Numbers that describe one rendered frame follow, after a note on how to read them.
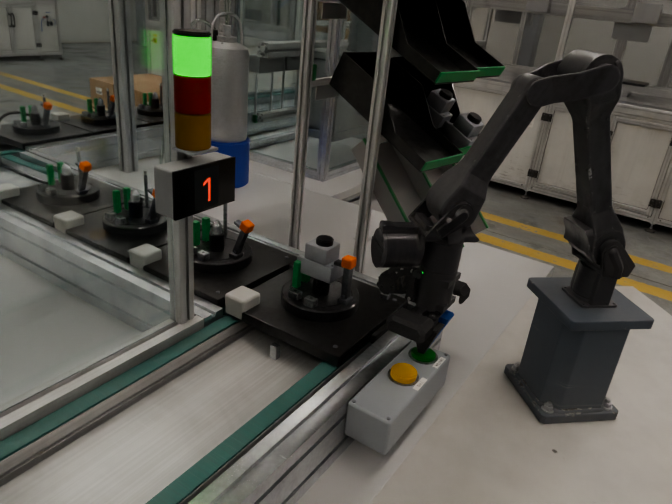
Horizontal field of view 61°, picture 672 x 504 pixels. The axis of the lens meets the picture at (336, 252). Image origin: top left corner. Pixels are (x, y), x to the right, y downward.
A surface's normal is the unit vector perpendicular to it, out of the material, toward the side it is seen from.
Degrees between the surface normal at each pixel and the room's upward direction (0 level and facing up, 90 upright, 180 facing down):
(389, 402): 0
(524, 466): 0
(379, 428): 90
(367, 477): 0
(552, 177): 90
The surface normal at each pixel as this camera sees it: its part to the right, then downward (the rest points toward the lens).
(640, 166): -0.57, 0.30
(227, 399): 0.09, -0.90
